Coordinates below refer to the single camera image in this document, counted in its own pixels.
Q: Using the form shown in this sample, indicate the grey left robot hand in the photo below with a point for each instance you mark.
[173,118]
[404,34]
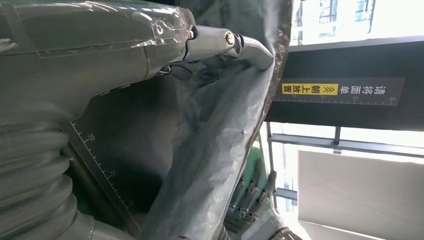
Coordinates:
[82,49]

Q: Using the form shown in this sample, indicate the grey parcel bag red print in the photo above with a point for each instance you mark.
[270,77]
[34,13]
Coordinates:
[212,139]

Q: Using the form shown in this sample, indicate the yellow and grey machine label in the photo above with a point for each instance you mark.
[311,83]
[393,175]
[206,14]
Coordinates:
[364,91]

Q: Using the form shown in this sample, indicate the black inbound scanner machine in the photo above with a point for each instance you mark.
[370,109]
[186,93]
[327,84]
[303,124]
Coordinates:
[348,63]

